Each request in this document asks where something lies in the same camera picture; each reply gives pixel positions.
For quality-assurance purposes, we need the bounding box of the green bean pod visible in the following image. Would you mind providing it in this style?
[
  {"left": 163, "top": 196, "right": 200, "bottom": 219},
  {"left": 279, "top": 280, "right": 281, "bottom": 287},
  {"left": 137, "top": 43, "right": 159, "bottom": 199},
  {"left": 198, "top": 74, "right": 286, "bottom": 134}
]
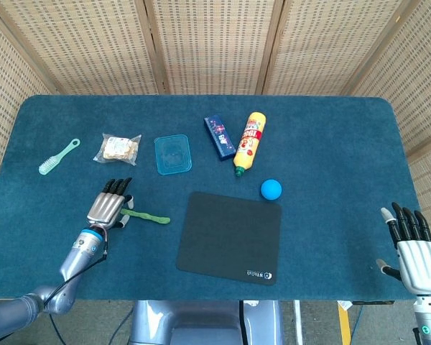
[{"left": 120, "top": 209, "right": 172, "bottom": 225}]

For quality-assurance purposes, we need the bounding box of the dark blue printed box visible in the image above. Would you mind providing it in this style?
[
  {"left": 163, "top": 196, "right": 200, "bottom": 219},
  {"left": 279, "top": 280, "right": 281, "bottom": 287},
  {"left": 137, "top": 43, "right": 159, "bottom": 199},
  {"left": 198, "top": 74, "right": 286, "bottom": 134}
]
[{"left": 203, "top": 114, "right": 237, "bottom": 162}]

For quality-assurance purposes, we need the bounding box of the robot torso base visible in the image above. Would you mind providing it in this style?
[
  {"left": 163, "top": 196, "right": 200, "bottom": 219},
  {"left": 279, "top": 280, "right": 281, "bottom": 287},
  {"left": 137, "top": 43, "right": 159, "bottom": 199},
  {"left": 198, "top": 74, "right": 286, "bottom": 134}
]
[{"left": 128, "top": 300, "right": 285, "bottom": 345}]

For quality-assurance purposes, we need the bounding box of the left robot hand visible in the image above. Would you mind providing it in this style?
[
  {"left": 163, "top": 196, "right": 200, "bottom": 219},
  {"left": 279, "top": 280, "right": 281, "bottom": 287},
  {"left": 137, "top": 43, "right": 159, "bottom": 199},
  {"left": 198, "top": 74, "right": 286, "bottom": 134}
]
[{"left": 86, "top": 177, "right": 134, "bottom": 231}]

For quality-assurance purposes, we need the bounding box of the blue table cloth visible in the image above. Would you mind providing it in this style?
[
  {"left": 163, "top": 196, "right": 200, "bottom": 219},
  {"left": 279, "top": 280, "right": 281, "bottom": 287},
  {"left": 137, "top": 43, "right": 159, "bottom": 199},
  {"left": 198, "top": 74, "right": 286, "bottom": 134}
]
[{"left": 0, "top": 94, "right": 431, "bottom": 302}]

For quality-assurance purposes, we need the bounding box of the blue transparent container lid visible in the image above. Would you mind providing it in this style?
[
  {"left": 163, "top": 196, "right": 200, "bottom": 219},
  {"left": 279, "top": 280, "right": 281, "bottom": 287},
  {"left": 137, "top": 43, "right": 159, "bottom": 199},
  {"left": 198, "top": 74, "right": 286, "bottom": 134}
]
[{"left": 154, "top": 134, "right": 193, "bottom": 176}]

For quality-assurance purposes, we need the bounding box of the clear bag of snacks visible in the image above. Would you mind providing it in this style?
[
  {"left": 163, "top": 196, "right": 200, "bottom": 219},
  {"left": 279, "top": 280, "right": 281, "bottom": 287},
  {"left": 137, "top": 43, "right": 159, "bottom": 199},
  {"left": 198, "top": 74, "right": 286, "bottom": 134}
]
[{"left": 93, "top": 132, "right": 142, "bottom": 167}]

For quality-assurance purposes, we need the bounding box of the black mouse pad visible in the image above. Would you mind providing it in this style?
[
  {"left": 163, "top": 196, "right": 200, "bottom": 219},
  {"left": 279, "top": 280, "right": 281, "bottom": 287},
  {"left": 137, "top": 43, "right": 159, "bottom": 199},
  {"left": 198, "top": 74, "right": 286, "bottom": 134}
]
[{"left": 175, "top": 191, "right": 283, "bottom": 286}]

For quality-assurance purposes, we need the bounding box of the blue ball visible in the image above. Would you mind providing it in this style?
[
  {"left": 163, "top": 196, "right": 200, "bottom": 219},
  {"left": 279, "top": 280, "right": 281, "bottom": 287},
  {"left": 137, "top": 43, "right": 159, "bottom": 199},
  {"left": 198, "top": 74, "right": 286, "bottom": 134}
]
[{"left": 261, "top": 178, "right": 283, "bottom": 201}]

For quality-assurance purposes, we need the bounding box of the woven folding screen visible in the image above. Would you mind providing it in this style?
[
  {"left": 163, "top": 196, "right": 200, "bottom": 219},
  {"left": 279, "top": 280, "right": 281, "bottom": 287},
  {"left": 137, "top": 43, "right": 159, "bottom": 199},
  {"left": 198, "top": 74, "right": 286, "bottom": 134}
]
[{"left": 0, "top": 0, "right": 431, "bottom": 267}]

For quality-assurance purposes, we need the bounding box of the yellow sauce bottle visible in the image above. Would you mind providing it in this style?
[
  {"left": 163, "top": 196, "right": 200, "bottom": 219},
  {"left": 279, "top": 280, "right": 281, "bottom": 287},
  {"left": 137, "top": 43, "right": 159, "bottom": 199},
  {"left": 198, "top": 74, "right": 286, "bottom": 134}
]
[{"left": 233, "top": 111, "right": 268, "bottom": 178}]

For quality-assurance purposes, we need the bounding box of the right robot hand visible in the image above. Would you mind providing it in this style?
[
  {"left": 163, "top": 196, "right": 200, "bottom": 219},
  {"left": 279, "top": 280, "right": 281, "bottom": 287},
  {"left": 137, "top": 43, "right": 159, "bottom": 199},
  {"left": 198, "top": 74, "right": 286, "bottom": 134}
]
[{"left": 376, "top": 201, "right": 431, "bottom": 296}]

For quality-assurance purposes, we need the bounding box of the light green brush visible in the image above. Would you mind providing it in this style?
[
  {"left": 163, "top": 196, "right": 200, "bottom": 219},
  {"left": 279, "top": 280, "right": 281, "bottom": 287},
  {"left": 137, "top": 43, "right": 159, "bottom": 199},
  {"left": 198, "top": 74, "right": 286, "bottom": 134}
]
[{"left": 38, "top": 138, "right": 81, "bottom": 176}]

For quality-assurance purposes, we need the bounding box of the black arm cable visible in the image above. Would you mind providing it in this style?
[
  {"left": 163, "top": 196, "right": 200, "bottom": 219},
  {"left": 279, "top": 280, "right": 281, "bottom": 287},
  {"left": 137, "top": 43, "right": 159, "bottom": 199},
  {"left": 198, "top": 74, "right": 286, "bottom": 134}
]
[{"left": 42, "top": 236, "right": 111, "bottom": 316}]

